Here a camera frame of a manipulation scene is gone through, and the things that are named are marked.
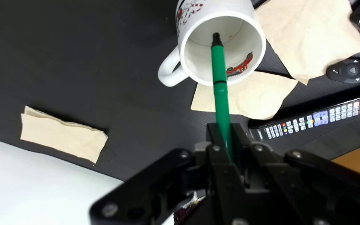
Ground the large creased beige napkin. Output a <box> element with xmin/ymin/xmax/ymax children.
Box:
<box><xmin>254</xmin><ymin>0</ymin><xmax>360</xmax><ymax>87</ymax></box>

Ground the long remote with coloured buttons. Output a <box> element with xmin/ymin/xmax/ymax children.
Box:
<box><xmin>248</xmin><ymin>84</ymin><xmax>360</xmax><ymax>144</ymax></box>

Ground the beige napkin beside mug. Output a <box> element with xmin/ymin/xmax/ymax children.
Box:
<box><xmin>190</xmin><ymin>71</ymin><xmax>299</xmax><ymax>122</ymax></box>

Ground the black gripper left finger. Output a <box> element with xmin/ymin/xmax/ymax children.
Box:
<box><xmin>89</xmin><ymin>122</ymin><xmax>248</xmax><ymax>225</ymax></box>

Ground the white mug with red print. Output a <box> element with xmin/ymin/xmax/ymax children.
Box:
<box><xmin>156</xmin><ymin>0</ymin><xmax>269</xmax><ymax>89</ymax></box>

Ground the small folded beige napkin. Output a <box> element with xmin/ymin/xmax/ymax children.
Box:
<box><xmin>19</xmin><ymin>106</ymin><xmax>110</xmax><ymax>166</ymax></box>

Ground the small oval black remote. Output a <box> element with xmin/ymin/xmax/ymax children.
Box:
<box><xmin>325</xmin><ymin>58</ymin><xmax>360</xmax><ymax>86</ymax></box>

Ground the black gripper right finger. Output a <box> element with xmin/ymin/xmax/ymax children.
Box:
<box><xmin>229</xmin><ymin>122</ymin><xmax>360</xmax><ymax>225</ymax></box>

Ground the green pen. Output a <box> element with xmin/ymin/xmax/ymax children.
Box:
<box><xmin>210</xmin><ymin>32</ymin><xmax>234</xmax><ymax>163</ymax></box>

